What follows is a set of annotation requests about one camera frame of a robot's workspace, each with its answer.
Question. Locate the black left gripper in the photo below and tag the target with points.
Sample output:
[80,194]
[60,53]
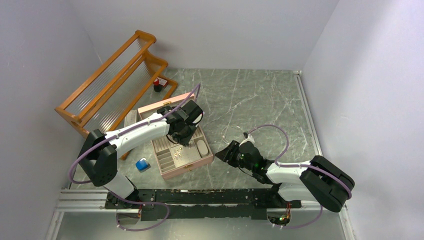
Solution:
[185,141]

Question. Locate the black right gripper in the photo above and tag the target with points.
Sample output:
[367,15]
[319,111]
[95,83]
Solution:
[227,154]

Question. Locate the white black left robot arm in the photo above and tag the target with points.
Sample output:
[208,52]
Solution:
[100,152]

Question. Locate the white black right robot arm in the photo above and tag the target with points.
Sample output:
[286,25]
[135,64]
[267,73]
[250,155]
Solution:
[317,180]

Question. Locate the pink jewelry box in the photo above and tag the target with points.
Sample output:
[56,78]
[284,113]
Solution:
[182,152]

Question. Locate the white oval pad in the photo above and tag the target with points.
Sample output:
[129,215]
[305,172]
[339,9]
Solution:
[202,148]

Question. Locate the silver pearl bangle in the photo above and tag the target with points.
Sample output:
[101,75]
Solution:
[232,133]

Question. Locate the blue left scraper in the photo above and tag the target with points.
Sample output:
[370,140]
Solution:
[142,165]

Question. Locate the red black stamp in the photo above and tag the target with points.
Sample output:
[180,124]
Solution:
[157,87]

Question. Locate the red white small box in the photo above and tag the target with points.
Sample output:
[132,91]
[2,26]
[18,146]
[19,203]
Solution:
[163,82]

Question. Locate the orange wooden rack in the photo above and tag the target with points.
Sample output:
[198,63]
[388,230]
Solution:
[113,90]

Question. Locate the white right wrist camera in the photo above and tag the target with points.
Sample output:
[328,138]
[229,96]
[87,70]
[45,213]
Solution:
[248,138]

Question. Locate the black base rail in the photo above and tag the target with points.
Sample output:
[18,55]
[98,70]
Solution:
[250,203]

